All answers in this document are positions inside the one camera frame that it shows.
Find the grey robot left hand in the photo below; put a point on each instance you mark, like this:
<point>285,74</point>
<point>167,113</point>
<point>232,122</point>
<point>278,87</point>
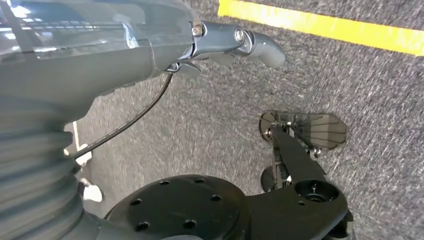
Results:
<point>82,69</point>

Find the person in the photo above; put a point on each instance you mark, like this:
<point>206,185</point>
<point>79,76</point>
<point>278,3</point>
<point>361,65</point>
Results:
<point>92,193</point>

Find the dark robot left foot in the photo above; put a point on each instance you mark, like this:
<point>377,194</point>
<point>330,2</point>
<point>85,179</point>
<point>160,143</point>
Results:
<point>318,130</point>

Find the yellow floor tape frame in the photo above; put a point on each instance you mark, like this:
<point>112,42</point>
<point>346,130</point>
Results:
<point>314,24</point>

